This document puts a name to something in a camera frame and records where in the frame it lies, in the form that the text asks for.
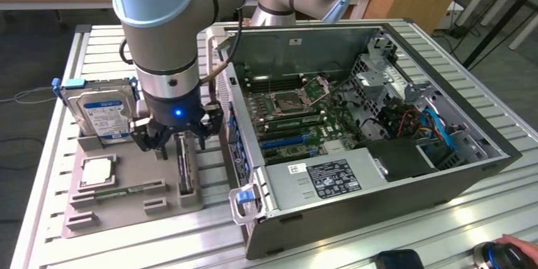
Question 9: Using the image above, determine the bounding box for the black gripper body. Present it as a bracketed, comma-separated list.
[145, 91, 205, 133]

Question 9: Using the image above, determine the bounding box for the dark graphics card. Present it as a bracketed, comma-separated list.
[171, 132, 198, 195]

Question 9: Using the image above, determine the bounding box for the black and silver space mouse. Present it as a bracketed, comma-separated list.
[473, 241, 532, 269]

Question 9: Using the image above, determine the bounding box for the person's hand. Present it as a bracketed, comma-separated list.
[496, 234, 538, 259]

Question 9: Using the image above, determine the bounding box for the blue expansion card retainer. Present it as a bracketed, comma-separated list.
[226, 114, 248, 169]

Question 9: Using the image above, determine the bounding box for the grey parts rack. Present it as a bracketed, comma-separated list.
[61, 98, 206, 240]

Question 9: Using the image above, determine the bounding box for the silver CPU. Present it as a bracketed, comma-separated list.
[81, 158, 115, 185]

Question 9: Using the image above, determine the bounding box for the blue expansion slot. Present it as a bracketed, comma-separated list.
[261, 135, 313, 150]

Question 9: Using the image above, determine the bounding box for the green RAM stick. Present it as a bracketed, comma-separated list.
[265, 115, 325, 130]
[95, 186, 147, 200]

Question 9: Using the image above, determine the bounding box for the CPU socket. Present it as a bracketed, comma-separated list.
[273, 91, 313, 112]

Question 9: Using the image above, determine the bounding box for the blue case latch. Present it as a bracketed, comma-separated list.
[236, 188, 258, 205]

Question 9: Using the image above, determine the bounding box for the metal socket cover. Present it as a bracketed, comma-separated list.
[302, 75, 333, 108]

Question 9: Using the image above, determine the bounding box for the grey power supply unit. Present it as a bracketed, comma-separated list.
[254, 147, 388, 213]

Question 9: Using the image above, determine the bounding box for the hard drive with blue caddy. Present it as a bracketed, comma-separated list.
[50, 74, 142, 131]

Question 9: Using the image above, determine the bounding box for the green motherboard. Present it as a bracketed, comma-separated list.
[242, 72, 372, 164]

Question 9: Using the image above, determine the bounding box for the metal drive cage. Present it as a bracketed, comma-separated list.
[346, 37, 508, 171]

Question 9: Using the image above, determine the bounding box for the black open PC case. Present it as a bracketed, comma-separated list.
[205, 22, 524, 261]

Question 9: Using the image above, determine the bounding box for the black phone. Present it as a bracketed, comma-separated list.
[374, 249, 426, 269]

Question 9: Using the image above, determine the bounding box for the black tripod pole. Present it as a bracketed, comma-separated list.
[463, 0, 538, 69]

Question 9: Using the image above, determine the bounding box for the grey floor cable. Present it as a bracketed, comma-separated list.
[0, 87, 58, 103]

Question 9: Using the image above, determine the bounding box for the red and yellow wire bundle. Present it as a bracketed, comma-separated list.
[398, 110, 426, 131]

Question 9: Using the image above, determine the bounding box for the blue wire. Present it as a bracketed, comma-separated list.
[422, 108, 463, 152]

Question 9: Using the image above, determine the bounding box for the white table frame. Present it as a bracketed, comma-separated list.
[456, 0, 538, 51]

